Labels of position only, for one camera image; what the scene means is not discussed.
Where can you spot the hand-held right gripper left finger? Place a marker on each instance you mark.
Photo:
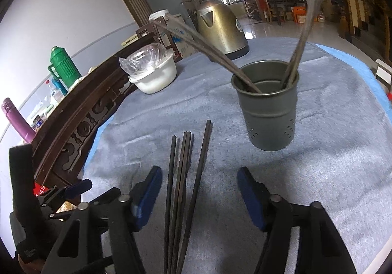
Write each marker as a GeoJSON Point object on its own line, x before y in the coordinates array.
{"type": "Point", "coordinates": [149, 197]}

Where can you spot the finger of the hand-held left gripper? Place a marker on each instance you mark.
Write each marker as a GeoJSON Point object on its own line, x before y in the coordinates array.
{"type": "Point", "coordinates": [62, 215]}
{"type": "Point", "coordinates": [79, 186]}

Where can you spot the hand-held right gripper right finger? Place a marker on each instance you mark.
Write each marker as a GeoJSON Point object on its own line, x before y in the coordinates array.
{"type": "Point", "coordinates": [251, 200]}

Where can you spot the dark wooden chopstick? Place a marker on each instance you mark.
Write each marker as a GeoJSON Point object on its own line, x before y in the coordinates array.
{"type": "Point", "coordinates": [186, 176]}
{"type": "Point", "coordinates": [175, 188]}
{"type": "Point", "coordinates": [312, 13]}
{"type": "Point", "coordinates": [170, 200]}
{"type": "Point", "coordinates": [180, 182]}
{"type": "Point", "coordinates": [303, 23]}
{"type": "Point", "coordinates": [190, 30]}
{"type": "Point", "coordinates": [196, 44]}

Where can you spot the thin metal rod utensil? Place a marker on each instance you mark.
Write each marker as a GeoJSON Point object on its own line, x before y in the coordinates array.
{"type": "Point", "coordinates": [199, 176]}

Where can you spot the grey metal utensil holder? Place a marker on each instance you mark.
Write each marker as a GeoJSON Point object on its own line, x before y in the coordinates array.
{"type": "Point", "coordinates": [266, 121]}

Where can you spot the person's left forearm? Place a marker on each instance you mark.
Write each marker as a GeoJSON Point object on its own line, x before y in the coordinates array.
{"type": "Point", "coordinates": [29, 268]}

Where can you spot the person's left hand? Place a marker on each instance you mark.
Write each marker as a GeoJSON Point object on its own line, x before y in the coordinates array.
{"type": "Point", "coordinates": [30, 246]}

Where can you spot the purple bottle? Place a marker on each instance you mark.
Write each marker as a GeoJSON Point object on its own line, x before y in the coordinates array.
{"type": "Point", "coordinates": [18, 121]}

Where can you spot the carved dark wooden table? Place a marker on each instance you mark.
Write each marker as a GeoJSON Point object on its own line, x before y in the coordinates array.
{"type": "Point", "coordinates": [76, 114]}

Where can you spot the grey fleece tablecloth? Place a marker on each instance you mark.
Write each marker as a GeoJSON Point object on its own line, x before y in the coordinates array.
{"type": "Point", "coordinates": [321, 170]}

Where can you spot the clear plastic bottle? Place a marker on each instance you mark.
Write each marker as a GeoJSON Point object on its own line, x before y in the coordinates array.
{"type": "Point", "coordinates": [53, 93]}

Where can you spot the green thermos flask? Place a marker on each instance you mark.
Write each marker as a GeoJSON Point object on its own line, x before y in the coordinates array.
{"type": "Point", "coordinates": [64, 69]}

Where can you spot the white bowl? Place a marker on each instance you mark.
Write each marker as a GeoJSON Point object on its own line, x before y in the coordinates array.
{"type": "Point", "coordinates": [159, 78]}

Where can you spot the clear plastic bag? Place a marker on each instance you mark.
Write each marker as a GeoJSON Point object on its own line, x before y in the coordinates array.
{"type": "Point", "coordinates": [137, 59]}

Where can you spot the dark wooden chair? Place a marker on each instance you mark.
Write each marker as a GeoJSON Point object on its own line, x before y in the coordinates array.
{"type": "Point", "coordinates": [147, 32]}

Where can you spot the gold electric kettle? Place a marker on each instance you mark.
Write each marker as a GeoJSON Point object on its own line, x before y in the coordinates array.
{"type": "Point", "coordinates": [220, 32]}

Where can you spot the blue tablecloth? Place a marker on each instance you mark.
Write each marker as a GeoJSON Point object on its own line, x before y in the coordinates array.
{"type": "Point", "coordinates": [361, 66]}

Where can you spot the white rice cooker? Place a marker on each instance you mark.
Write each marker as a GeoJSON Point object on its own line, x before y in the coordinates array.
{"type": "Point", "coordinates": [158, 15]}

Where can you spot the white box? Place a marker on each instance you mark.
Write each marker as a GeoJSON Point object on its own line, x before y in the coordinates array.
{"type": "Point", "coordinates": [384, 73]}

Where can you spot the orange cardboard box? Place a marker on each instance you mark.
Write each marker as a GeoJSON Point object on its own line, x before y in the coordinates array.
{"type": "Point", "coordinates": [300, 15]}

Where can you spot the metal storage rack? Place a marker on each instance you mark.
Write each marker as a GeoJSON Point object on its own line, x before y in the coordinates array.
{"type": "Point", "coordinates": [248, 3]}

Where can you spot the dark dining table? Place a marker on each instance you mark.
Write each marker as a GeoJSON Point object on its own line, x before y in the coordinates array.
{"type": "Point", "coordinates": [286, 1]}

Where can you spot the wooden staircase railing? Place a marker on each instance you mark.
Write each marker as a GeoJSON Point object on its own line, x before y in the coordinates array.
{"type": "Point", "coordinates": [364, 13]}

